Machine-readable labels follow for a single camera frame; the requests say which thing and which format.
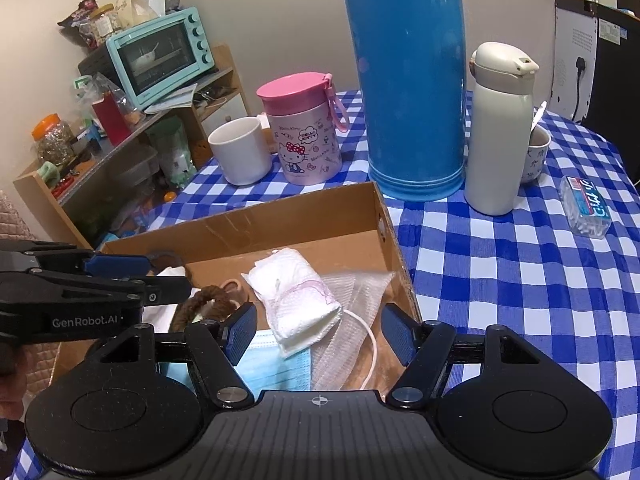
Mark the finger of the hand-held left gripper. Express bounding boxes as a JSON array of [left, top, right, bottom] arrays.
[[0, 270, 192, 307], [0, 240, 154, 279]]

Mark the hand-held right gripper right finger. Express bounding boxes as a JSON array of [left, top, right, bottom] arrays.
[[381, 304, 551, 409]]

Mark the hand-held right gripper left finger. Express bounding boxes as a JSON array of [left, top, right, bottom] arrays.
[[92, 302, 259, 409]]

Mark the white cloth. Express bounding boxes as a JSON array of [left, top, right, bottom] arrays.
[[142, 266, 192, 333]]

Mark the brown braided hair tie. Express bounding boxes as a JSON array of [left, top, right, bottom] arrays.
[[169, 285, 242, 333]]

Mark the black hair tie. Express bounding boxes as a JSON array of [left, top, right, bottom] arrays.
[[149, 250, 187, 272]]

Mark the beige hair tie ring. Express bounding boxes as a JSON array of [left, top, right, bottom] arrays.
[[220, 279, 249, 307]]

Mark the blue face mask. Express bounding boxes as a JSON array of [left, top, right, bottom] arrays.
[[159, 330, 313, 403]]

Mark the white face mask pink print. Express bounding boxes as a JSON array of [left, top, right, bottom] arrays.
[[241, 247, 379, 391]]

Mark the cardboard box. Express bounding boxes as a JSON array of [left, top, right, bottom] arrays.
[[50, 181, 423, 406]]

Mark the person's left hand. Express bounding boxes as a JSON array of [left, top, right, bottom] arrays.
[[0, 360, 27, 419]]

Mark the blue checkered tablecloth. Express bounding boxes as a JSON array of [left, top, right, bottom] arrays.
[[10, 89, 640, 480]]

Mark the brown quilted chair cover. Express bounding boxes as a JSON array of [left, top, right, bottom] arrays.
[[0, 190, 68, 391]]

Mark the green printed plastic bag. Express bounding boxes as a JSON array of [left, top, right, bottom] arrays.
[[146, 116, 198, 188]]

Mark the orange lidded jar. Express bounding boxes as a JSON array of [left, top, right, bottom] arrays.
[[31, 114, 77, 168]]

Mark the red box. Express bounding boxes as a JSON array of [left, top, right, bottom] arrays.
[[92, 91, 133, 147]]

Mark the white mug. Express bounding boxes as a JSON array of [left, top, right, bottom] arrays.
[[207, 116, 273, 187]]

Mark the white booklet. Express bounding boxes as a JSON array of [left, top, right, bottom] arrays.
[[144, 82, 199, 114]]

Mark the wooden shelf cabinet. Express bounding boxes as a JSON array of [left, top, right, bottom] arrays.
[[12, 44, 251, 251]]

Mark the pink lidded printed mug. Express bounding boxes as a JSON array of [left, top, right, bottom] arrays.
[[256, 72, 351, 186]]

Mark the white thermos bottle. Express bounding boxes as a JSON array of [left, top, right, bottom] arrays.
[[464, 41, 541, 216]]

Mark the teal toaster oven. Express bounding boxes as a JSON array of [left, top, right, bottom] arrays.
[[105, 7, 217, 111]]

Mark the small printed cup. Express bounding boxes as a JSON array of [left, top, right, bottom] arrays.
[[520, 125, 552, 185]]

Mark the clear plastic swab box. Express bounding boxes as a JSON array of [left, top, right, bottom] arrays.
[[559, 176, 613, 238]]

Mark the blue thermos jug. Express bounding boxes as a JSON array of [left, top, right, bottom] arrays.
[[334, 0, 468, 201]]

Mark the dark snack bag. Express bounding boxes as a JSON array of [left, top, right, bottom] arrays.
[[57, 2, 101, 28]]

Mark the white spoon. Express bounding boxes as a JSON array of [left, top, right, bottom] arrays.
[[529, 101, 549, 136]]

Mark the black appliance white panel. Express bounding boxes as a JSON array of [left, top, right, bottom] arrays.
[[550, 0, 640, 133]]

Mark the black power cable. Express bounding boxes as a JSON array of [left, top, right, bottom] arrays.
[[575, 56, 590, 122]]

